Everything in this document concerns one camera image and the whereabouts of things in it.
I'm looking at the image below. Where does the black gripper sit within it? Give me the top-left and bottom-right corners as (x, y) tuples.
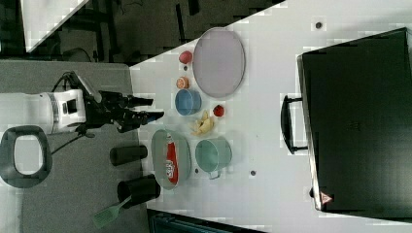
(76, 91), (164, 133)

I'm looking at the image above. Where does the red plush ketchup bottle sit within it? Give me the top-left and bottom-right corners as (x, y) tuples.
(165, 134), (179, 184)

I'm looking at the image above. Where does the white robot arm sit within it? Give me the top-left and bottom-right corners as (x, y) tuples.
(1, 89), (164, 135)

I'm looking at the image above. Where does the blue bowl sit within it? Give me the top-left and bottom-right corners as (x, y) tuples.
(175, 89), (202, 116)

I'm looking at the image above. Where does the plush orange half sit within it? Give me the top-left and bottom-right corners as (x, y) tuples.
(176, 77), (189, 89)

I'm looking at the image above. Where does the black cylinder cup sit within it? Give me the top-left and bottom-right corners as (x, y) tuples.
(110, 146), (148, 166)

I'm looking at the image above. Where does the plush peeled banana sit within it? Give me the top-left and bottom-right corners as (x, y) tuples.
(191, 111), (214, 136)

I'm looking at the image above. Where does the plush red apple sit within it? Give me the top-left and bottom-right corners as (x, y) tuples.
(179, 50), (193, 64)

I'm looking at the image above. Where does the plush strawberry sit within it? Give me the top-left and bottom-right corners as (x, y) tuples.
(213, 105), (224, 117)

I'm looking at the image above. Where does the black utensil holder cup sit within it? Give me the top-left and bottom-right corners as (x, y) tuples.
(117, 174), (161, 209)

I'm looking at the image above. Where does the lilac oval plate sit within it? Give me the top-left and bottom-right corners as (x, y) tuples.
(192, 27), (246, 98)

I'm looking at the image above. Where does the green slotted spatula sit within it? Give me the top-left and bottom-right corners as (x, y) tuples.
(92, 196), (131, 228)

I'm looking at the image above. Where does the green cup with handle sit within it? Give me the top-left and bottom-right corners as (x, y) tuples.
(195, 137), (232, 180)

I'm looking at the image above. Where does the grey oval ring frame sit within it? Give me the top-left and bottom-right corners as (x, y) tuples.
(0, 125), (52, 188)

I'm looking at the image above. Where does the black oven with handle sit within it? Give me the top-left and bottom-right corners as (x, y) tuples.
(296, 28), (412, 222)

